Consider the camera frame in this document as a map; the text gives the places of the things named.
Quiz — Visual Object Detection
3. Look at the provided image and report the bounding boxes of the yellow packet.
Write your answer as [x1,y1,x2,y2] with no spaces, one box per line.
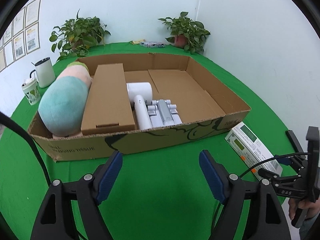
[130,39,146,45]

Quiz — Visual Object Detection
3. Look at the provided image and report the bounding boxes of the long brown cardboard box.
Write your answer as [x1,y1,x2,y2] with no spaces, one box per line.
[81,63,135,135]

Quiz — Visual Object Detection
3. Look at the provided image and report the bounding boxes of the white mug black lid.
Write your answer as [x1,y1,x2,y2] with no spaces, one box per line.
[29,57,56,88]

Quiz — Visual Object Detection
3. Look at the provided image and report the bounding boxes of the black cable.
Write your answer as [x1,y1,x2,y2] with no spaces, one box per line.
[0,110,52,188]

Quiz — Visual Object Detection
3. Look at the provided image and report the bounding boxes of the right potted plant red pot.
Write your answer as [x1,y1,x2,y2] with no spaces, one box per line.
[158,11,210,54]

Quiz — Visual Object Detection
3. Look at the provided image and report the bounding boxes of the plush pig toy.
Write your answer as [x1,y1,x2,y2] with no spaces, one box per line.
[38,61,92,137]

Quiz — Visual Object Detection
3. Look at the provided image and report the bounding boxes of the left potted plant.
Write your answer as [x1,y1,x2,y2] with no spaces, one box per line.
[49,15,111,61]

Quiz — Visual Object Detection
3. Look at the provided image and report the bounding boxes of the white medicine box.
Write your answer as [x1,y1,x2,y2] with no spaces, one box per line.
[225,122,273,168]

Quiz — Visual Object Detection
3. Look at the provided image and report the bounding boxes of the framed certificates on wall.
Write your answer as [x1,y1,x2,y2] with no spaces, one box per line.
[1,0,41,70]

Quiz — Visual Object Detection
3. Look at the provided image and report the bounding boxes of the person right hand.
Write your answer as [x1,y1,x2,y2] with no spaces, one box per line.
[287,197,320,222]

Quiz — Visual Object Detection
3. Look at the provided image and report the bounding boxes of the large open cardboard tray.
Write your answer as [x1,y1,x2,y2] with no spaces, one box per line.
[28,53,250,161]

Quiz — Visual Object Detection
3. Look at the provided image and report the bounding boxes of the white hair dryer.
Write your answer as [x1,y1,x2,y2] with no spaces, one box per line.
[126,82,152,130]

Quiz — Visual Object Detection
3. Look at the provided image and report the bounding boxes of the green patterned cup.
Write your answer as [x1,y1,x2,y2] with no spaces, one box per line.
[21,78,41,105]

